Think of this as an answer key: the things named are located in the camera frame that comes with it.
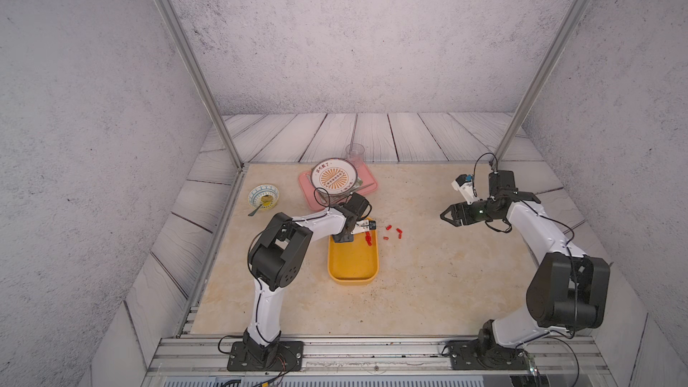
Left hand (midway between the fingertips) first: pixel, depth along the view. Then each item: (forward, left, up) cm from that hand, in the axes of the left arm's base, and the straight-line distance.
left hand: (343, 226), depth 100 cm
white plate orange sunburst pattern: (+24, +4, +1) cm, 25 cm away
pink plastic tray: (+13, +11, -1) cm, 17 cm away
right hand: (-5, -36, +14) cm, 39 cm away
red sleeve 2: (0, -17, -1) cm, 17 cm away
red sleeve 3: (-4, -16, -2) cm, 16 cm away
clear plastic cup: (+35, -5, +4) cm, 35 cm away
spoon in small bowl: (+4, +32, +5) cm, 33 cm away
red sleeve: (-3, -21, -1) cm, 21 cm away
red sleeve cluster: (-5, -9, -1) cm, 10 cm away
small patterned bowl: (+14, +31, +2) cm, 34 cm away
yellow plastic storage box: (-14, -4, -1) cm, 15 cm away
